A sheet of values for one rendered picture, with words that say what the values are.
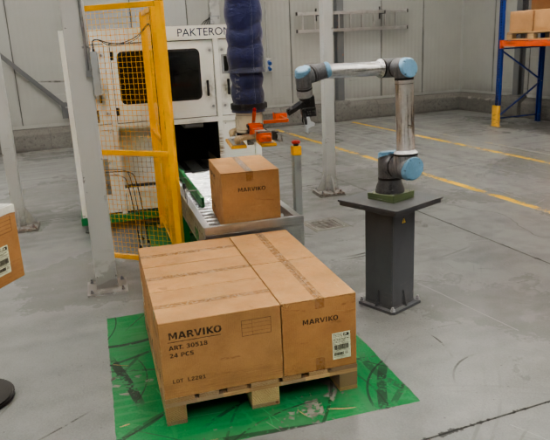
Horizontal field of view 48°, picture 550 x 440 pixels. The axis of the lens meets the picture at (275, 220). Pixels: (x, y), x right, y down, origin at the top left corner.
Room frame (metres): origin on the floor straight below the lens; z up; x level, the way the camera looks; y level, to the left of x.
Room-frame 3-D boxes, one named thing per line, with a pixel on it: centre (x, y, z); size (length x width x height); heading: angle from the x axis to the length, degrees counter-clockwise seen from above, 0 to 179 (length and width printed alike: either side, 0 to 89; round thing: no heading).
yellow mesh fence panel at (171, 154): (4.86, 1.10, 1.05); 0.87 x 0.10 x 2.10; 68
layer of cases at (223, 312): (3.37, 0.25, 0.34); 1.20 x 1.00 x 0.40; 16
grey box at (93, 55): (4.56, 1.22, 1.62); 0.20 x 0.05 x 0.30; 16
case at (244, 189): (4.41, 0.22, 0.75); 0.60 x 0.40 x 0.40; 13
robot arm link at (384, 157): (4.00, -0.77, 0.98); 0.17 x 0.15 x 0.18; 25
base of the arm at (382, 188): (4.01, -0.77, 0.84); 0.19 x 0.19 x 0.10
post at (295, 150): (4.78, -0.19, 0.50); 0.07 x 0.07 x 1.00; 16
